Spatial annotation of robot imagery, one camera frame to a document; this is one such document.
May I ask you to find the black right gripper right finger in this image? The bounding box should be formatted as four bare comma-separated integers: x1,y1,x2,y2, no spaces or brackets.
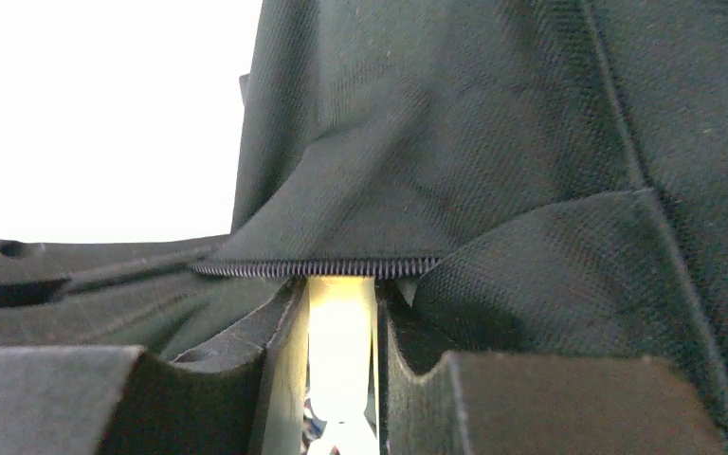
376,282,723,454

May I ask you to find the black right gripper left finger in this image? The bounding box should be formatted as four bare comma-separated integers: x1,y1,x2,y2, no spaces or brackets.
0,280,308,454

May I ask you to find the black fabric backpack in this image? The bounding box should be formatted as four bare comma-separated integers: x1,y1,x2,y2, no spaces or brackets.
0,1,728,454

